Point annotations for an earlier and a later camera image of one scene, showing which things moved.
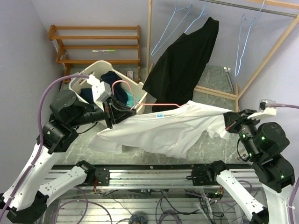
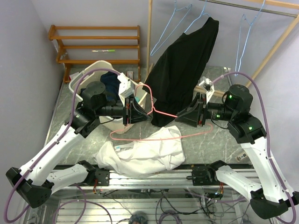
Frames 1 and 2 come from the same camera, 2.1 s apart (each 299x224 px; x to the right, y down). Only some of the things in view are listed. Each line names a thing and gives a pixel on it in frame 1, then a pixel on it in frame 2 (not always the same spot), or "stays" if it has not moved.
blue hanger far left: x=176 y=10 stays
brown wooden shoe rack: x=98 y=47 stays
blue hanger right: x=243 y=16 stays
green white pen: x=105 y=50 stays
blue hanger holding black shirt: x=202 y=13 stays
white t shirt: x=176 y=131 -> x=139 y=157
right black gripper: x=231 y=118 -> x=193 y=118
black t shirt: x=177 y=68 stays
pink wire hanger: x=138 y=104 -> x=158 y=112
